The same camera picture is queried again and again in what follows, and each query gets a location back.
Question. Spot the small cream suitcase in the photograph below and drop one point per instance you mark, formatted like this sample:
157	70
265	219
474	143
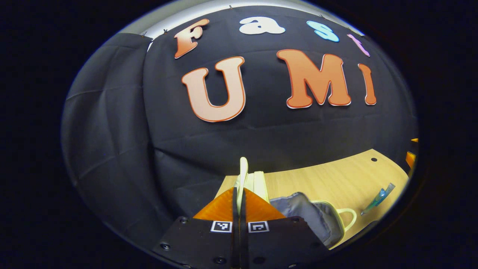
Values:
298	209

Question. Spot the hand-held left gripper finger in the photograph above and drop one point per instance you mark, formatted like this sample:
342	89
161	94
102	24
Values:
242	243
235	243

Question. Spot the translucent blue skincare tube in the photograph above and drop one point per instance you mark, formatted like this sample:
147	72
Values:
378	198

